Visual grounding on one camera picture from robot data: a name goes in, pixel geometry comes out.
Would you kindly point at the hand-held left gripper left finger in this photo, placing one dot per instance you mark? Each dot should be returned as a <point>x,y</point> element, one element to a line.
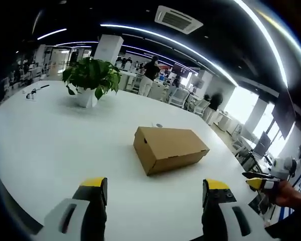
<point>90,200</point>

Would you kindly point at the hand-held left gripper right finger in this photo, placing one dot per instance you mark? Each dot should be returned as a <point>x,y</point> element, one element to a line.
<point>215,200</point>

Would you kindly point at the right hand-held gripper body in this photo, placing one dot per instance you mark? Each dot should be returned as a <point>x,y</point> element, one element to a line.
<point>283,167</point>

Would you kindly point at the brown cardboard shoe box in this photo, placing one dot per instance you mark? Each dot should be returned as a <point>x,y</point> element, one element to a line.
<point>169,148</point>

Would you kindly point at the person's right hand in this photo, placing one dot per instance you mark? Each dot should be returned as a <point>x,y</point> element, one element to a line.
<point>289,194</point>

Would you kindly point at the black monitor screen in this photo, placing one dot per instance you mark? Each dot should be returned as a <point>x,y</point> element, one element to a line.
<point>262,144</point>

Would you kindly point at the white office chair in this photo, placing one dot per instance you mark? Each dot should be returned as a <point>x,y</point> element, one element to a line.
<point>178,96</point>
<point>200,106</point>

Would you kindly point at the small white round object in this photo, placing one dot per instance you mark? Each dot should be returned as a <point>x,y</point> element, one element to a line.
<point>158,124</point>

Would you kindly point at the white plant pot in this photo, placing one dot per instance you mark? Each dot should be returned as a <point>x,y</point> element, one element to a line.
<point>86,98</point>

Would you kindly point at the green potted plant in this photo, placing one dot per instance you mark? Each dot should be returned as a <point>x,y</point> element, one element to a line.
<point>92,74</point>

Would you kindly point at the white square pillar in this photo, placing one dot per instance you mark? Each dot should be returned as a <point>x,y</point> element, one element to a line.
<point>108,49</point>

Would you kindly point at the ceiling air conditioner vent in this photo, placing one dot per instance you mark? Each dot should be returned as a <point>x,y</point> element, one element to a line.
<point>178,19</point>

